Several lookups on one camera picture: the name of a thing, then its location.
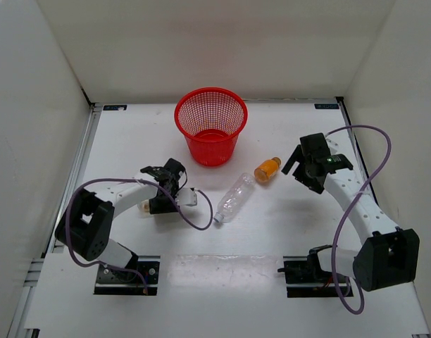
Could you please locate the small bottle yellow cap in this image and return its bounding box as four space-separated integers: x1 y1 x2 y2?
137 200 150 215

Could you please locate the orange juice bottle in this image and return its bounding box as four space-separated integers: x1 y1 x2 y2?
254 157 281 183

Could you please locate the clear plastic bottle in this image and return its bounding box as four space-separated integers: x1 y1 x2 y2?
213 173 256 223

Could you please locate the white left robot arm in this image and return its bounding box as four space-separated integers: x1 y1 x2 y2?
54 158 186 282

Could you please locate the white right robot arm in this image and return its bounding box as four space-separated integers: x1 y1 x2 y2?
282 133 420 292

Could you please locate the red mesh plastic bin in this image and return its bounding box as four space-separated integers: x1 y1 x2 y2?
174 87 248 167

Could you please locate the right black logo sticker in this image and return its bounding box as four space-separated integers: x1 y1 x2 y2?
314 104 339 110

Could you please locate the black logo sticker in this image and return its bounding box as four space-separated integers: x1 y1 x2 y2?
103 105 127 111
314 104 339 110

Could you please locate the left black logo sticker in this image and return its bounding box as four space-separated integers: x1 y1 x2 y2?
103 105 127 111

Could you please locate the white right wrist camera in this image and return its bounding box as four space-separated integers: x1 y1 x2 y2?
325 138 339 155

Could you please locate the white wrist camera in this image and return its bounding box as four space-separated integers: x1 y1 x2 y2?
175 187 198 207
325 138 339 155

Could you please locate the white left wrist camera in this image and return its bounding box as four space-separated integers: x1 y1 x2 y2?
175 187 198 207

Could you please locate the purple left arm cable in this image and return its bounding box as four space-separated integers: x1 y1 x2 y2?
66 177 215 293

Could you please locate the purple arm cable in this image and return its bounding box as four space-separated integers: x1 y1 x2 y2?
324 125 393 315
66 177 215 293

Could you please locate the right aluminium frame rail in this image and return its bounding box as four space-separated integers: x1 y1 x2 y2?
337 96 406 258

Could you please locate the aluminium frame rail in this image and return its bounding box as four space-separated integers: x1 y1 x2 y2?
337 96 406 258
6 104 102 337

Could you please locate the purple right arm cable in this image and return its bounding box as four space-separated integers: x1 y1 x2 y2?
324 125 393 315

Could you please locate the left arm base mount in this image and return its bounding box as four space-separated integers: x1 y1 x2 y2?
94 256 161 296

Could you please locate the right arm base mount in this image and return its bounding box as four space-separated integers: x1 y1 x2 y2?
277 244 357 298

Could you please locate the left aluminium frame rail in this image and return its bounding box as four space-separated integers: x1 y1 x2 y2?
6 104 102 337

